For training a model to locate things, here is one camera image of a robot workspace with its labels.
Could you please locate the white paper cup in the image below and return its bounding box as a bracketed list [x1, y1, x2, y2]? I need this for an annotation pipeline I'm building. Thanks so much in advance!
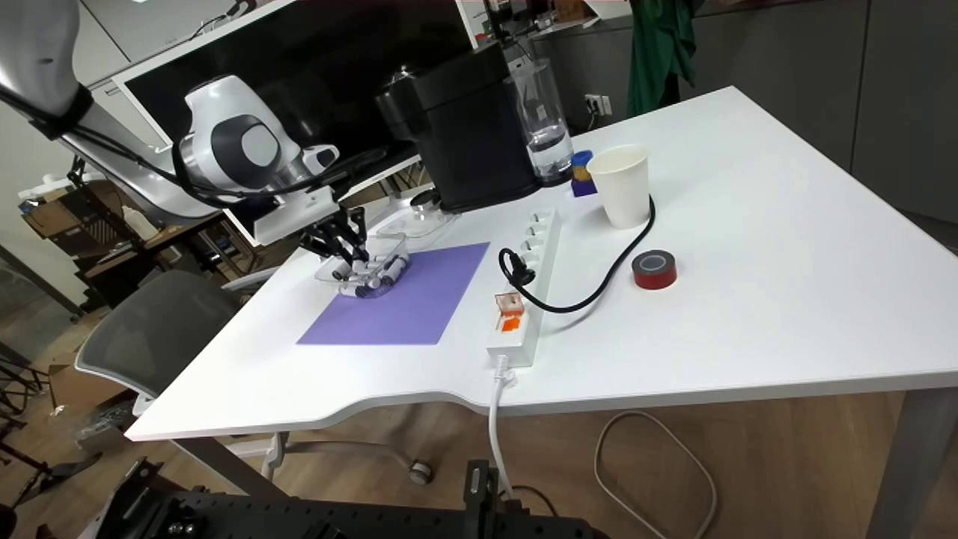
[586, 143, 650, 228]

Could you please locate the wooden cluttered desk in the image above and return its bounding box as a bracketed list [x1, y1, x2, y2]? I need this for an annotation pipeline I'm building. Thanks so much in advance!
[18, 178, 253, 280]

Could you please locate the white power strip cord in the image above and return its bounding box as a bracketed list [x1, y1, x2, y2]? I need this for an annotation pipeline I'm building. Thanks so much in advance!
[485, 364, 722, 539]

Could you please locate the green hanging cloth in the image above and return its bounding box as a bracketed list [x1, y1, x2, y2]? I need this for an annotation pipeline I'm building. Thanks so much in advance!
[627, 0, 704, 113]

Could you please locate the blue yellow small object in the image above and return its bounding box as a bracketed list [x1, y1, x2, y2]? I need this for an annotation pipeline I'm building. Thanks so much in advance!
[572, 149, 596, 198]

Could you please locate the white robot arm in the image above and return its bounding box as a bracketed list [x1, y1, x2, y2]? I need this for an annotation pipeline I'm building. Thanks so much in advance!
[0, 0, 353, 256]

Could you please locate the clear plastic container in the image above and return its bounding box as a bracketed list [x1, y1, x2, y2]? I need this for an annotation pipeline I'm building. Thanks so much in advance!
[316, 237, 410, 298]

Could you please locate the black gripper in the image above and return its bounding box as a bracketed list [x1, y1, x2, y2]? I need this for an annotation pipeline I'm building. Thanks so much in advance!
[246, 186, 367, 264]

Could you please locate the black camera rig base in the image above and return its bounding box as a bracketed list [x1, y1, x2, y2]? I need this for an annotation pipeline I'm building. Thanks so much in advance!
[84, 460, 608, 539]

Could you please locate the large black monitor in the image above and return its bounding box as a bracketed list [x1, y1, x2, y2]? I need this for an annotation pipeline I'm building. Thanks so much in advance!
[120, 0, 470, 246]

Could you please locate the white power strip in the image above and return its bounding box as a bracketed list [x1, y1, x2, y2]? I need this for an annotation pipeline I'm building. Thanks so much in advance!
[487, 208, 560, 367]

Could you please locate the black coffee machine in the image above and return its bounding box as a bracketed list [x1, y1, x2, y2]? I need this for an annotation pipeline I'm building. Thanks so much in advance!
[373, 44, 539, 213]

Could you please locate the black power cable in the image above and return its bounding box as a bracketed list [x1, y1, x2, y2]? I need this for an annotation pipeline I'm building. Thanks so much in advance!
[496, 195, 657, 315]

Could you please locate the grey office chair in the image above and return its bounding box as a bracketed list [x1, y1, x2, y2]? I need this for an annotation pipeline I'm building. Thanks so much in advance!
[74, 268, 238, 399]

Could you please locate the purple rectangular mat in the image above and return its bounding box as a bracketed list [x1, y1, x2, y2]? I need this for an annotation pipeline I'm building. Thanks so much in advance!
[300, 243, 487, 343]

